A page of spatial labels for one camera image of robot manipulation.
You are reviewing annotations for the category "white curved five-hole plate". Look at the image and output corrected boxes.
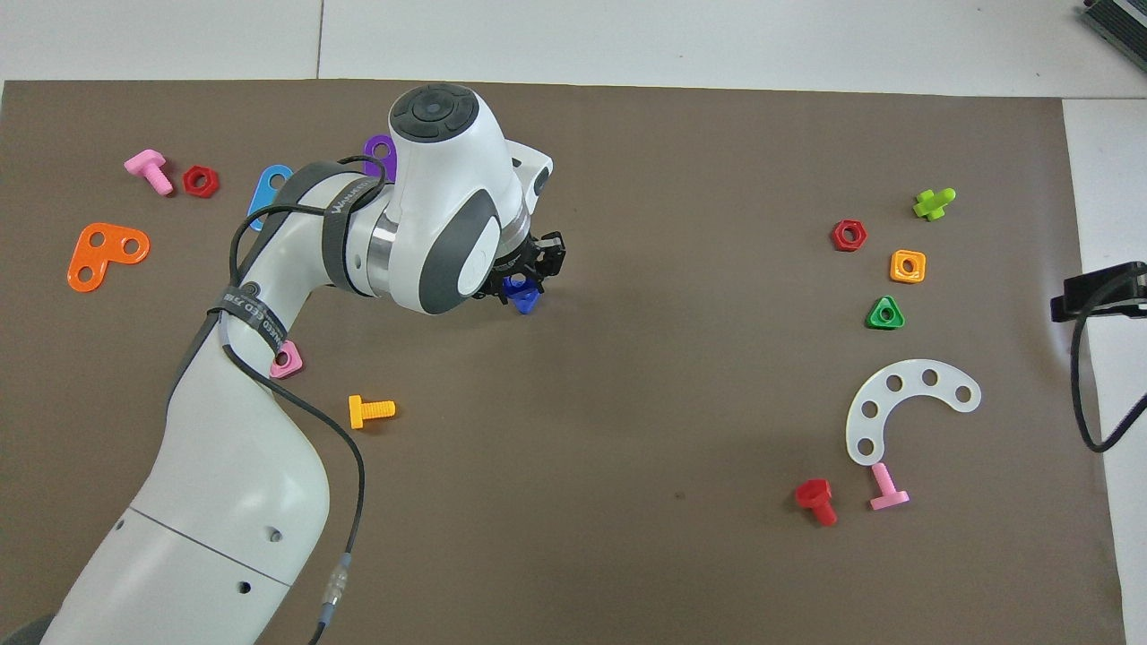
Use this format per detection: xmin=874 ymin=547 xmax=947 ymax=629
xmin=845 ymin=359 xmax=983 ymax=467

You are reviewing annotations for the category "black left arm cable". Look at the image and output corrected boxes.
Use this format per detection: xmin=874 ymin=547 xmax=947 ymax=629
xmin=170 ymin=154 xmax=388 ymax=645

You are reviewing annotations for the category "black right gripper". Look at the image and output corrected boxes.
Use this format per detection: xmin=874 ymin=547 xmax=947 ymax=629
xmin=1050 ymin=262 xmax=1147 ymax=323

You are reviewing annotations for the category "red hex-head plastic screw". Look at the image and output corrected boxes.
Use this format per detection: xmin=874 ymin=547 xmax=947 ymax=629
xmin=794 ymin=478 xmax=839 ymax=528

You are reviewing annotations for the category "orange angled three-hole plate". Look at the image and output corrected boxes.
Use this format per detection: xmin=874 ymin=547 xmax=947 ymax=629
xmin=67 ymin=222 xmax=151 ymax=294

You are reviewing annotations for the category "orange plastic screw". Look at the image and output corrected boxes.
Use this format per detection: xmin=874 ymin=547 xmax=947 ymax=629
xmin=348 ymin=394 xmax=397 ymax=431

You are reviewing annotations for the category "purple four-hole plastic plate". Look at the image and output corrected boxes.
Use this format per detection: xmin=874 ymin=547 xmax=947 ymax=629
xmin=363 ymin=134 xmax=397 ymax=180

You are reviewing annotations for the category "lime cross-head plastic screw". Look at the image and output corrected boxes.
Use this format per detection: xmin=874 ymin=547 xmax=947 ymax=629
xmin=912 ymin=187 xmax=957 ymax=222

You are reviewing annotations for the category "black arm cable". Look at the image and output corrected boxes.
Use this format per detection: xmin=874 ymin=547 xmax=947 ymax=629
xmin=1070 ymin=269 xmax=1147 ymax=453
xmin=170 ymin=154 xmax=388 ymax=645

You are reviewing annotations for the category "pink square-head plastic screw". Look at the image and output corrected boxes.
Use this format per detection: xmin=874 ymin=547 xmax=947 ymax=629
xmin=124 ymin=149 xmax=175 ymax=196
xmin=868 ymin=462 xmax=911 ymax=512

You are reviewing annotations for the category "blue two-hole plastic plate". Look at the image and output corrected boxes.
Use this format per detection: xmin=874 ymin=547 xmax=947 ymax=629
xmin=246 ymin=164 xmax=295 ymax=232

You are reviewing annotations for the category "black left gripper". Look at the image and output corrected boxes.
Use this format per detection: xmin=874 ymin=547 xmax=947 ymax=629
xmin=473 ymin=231 xmax=567 ymax=305

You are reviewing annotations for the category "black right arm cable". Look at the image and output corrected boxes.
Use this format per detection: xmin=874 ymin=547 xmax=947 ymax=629
xmin=1070 ymin=269 xmax=1147 ymax=453

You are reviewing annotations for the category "brown paper table mat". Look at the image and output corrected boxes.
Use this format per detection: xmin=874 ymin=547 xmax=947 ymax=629
xmin=0 ymin=79 xmax=1128 ymax=645

